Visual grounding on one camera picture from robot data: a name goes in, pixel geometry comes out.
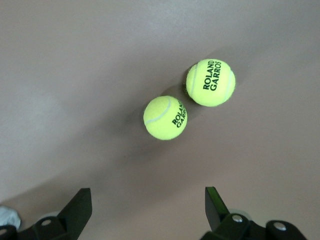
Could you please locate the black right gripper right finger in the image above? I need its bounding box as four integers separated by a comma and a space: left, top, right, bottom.
199, 185, 310, 240

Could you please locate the brown table mat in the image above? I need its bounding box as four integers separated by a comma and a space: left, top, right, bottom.
0, 0, 320, 240

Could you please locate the yellow Roland Garros tennis ball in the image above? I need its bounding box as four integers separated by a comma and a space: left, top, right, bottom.
185, 58, 237, 108
143, 95, 189, 141

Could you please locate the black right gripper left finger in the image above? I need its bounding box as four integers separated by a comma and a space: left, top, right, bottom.
0, 187, 93, 240

